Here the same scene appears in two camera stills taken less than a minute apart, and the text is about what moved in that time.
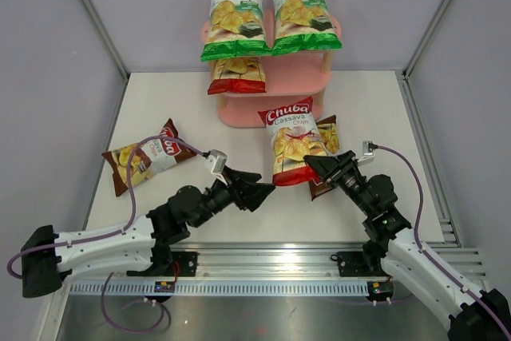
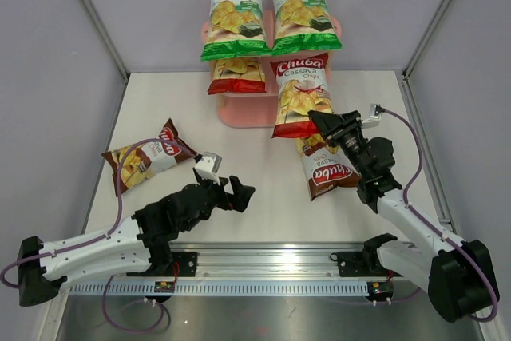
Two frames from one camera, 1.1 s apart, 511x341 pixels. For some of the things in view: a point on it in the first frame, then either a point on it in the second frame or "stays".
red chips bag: x=293 y=134 to x=303 y=88
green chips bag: x=303 y=21 stays
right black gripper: x=324 y=164 to x=328 y=122
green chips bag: x=237 y=24 stays
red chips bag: x=237 y=76 stays
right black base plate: x=354 y=263 stays
